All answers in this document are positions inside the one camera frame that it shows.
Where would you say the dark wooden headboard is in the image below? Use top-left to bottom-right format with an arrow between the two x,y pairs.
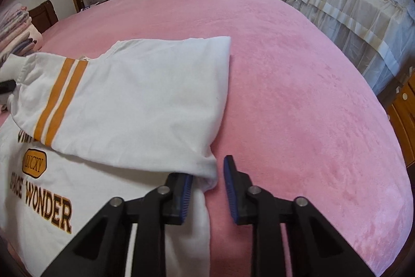
29,0 -> 58,34

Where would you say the furniture under cream lace cover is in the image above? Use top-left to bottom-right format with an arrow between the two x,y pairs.
282,0 -> 414,94

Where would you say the pink plush bed cover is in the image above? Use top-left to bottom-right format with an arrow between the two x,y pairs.
40,0 -> 414,276

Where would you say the nightstand with small items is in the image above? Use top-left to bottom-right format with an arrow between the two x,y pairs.
80,2 -> 100,12

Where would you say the stack of folded blankets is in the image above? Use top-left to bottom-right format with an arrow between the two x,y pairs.
1,3 -> 43,66

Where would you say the white sweatshirt with orange stripes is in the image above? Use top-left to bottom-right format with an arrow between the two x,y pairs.
1,37 -> 231,276

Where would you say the wooden drawer cabinet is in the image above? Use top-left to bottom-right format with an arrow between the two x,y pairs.
386,74 -> 415,167

